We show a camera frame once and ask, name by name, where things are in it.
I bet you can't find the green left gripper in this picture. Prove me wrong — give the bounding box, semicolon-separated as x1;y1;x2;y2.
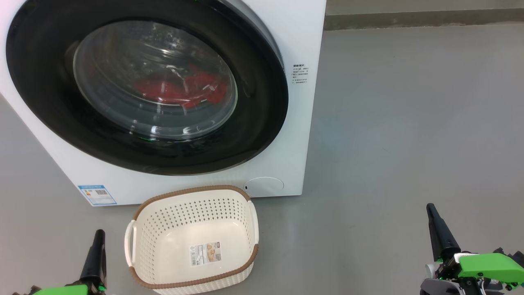
12;229;108;295

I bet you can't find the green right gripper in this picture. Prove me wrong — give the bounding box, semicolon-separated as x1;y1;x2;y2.
420;203;524;295

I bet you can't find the red and white garment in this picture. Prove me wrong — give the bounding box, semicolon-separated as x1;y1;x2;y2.
133;74;228;109

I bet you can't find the black round glass washer door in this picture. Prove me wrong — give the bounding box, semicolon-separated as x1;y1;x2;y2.
6;0;289;177

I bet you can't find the cream perforated laundry basket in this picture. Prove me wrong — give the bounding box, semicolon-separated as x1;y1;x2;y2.
124;185;260;295

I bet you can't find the printed label sticker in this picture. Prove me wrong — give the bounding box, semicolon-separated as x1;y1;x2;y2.
189;241;223;267

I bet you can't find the white front-load washing machine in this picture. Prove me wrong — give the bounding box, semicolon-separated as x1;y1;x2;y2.
0;0;327;207

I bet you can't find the blue energy label sticker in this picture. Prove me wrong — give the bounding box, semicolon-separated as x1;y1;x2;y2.
78;185;117;207

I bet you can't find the round white filter cover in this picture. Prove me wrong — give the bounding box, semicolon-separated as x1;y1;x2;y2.
244;177;284;196

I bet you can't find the grey wall baseboard strip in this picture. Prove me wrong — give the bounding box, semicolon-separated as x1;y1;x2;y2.
323;8;524;31

